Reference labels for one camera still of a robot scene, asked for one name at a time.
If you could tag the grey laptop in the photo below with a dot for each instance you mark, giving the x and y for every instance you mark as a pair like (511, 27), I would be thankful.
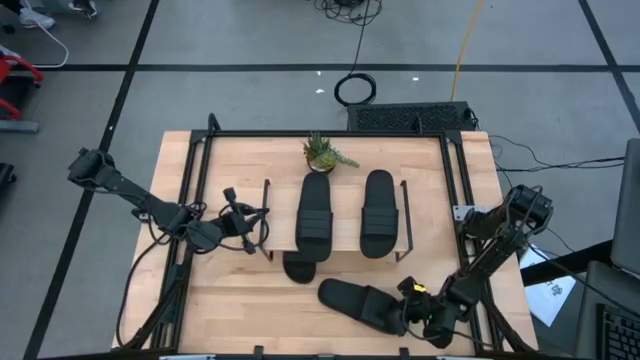
(629, 210)

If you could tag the silver metal bracket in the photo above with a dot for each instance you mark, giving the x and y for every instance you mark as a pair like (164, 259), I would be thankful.
(470, 212)

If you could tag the potted green succulent plant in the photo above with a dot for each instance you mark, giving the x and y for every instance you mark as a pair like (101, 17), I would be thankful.
(322, 157)

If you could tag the white paper sheet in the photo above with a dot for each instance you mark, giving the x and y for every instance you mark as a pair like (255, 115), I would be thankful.
(547, 292)

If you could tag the black rubber slide sandal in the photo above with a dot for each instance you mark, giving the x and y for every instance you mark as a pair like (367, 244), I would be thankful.
(298, 271)
(314, 220)
(380, 215)
(357, 302)

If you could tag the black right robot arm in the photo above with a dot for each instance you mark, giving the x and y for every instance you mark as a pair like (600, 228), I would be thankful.
(500, 235)

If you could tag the wooden shelf with black frame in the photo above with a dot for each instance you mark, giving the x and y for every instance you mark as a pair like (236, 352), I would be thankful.
(345, 210)

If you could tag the black perforated computer case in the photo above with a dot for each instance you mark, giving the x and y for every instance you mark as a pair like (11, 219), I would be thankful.
(407, 117)

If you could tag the red metal cart frame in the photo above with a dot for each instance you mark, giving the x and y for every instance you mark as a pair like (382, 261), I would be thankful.
(15, 62)

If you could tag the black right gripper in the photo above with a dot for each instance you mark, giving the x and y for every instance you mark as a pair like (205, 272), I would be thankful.
(437, 315)

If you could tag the black keyboard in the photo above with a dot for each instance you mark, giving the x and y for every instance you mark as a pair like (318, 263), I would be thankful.
(622, 335)

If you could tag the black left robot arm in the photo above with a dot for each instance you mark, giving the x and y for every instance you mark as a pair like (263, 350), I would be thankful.
(125, 187)

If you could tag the person's shoe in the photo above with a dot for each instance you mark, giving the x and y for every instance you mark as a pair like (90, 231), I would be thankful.
(36, 20)
(84, 7)

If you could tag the black metal rig frame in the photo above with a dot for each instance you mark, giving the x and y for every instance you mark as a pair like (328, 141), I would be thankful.
(325, 133)

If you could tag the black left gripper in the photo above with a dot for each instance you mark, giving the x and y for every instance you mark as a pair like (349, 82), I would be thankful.
(236, 225)

